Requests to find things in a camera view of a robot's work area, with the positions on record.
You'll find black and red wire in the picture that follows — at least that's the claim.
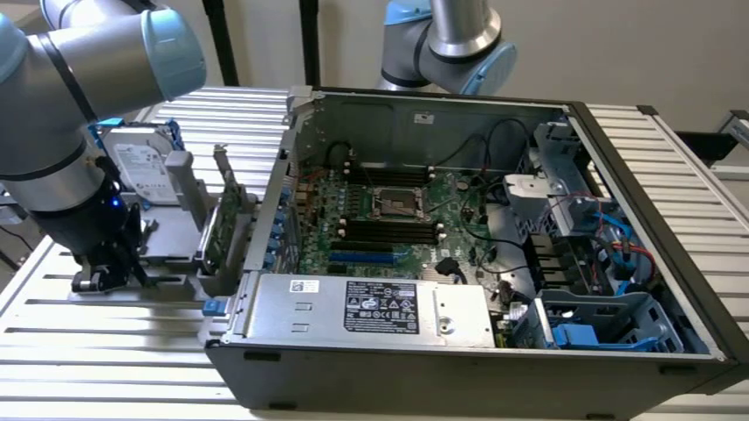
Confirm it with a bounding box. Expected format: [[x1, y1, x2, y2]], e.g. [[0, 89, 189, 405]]
[[435, 133, 491, 173]]

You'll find silver power supply unit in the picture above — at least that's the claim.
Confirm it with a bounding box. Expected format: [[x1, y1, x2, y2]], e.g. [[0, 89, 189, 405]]
[[224, 273, 499, 350]]

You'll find grey parts rack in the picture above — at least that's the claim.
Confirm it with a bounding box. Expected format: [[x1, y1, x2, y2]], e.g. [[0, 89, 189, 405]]
[[65, 151, 260, 304]]

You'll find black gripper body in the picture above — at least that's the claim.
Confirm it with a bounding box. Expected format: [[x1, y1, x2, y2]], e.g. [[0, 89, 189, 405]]
[[31, 175, 145, 267]]

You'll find grey metal disk bay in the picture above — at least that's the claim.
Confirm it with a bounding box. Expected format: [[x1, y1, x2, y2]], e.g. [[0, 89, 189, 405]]
[[527, 121, 616, 239]]

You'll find blue disk carrier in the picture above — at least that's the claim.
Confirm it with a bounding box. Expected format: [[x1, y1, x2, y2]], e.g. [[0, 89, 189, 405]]
[[86, 117, 186, 155]]

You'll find blue plastic drive clip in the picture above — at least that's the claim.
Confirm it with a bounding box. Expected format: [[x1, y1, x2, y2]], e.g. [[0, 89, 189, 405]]
[[551, 323, 600, 350]]

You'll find black looped wire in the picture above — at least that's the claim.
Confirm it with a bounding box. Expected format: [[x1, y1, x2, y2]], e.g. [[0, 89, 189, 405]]
[[485, 118, 535, 173]]

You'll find green motherboard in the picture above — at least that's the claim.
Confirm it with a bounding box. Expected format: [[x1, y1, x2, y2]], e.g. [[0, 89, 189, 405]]
[[278, 161, 511, 282]]

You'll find black angled connector wire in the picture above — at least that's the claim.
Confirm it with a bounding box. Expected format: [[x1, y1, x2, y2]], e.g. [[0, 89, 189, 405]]
[[433, 257, 468, 285]]

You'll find short black wire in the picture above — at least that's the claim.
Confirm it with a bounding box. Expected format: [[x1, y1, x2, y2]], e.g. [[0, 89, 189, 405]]
[[325, 140, 353, 167]]

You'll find black metal pole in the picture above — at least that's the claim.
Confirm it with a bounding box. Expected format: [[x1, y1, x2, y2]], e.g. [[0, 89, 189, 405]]
[[298, 0, 324, 87], [200, 0, 241, 87]]

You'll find thin black cable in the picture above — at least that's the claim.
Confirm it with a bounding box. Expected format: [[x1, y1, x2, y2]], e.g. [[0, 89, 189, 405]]
[[0, 222, 27, 272]]

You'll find black open PC case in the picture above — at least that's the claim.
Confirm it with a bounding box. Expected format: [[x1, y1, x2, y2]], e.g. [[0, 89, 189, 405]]
[[201, 85, 749, 411]]

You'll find blue SATA wire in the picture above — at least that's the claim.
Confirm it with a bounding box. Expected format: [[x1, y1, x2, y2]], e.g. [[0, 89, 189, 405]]
[[586, 209, 638, 296]]

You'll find blue expansion slot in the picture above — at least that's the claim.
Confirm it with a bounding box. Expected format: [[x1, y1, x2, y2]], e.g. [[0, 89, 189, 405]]
[[327, 250, 395, 267]]

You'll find black bracket with aluminium profile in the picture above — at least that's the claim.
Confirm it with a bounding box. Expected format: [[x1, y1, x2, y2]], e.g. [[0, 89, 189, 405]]
[[671, 108, 749, 177]]

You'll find metal CPU socket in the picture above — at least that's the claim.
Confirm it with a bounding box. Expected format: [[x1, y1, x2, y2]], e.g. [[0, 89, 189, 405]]
[[364, 186, 439, 220]]

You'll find grey metal drive cage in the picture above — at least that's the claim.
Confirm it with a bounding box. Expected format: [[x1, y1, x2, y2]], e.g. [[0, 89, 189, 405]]
[[527, 288, 687, 354]]

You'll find green graphics card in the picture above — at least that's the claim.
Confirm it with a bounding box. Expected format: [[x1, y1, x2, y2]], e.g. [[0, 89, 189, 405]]
[[196, 143, 250, 276]]

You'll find silver hard disk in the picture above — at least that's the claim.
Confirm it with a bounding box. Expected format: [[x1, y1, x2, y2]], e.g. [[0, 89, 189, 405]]
[[98, 126, 181, 205]]

